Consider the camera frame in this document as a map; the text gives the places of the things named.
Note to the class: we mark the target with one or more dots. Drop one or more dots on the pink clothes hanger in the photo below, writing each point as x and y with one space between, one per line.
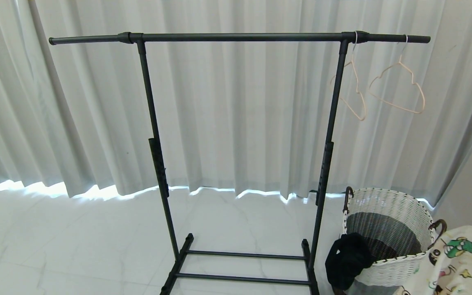
364 112
424 102

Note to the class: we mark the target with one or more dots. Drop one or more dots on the cream printed shorts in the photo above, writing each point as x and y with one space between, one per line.
457 266

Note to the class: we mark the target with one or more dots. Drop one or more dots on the black clothes rack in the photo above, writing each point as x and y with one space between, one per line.
240 37

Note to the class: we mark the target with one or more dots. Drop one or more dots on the white laundry basket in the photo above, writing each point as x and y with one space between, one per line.
387 200

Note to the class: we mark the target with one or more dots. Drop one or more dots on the white curtain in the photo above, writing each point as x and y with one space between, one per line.
240 123

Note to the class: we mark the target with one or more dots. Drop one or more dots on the black garment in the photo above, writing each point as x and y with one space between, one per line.
348 258

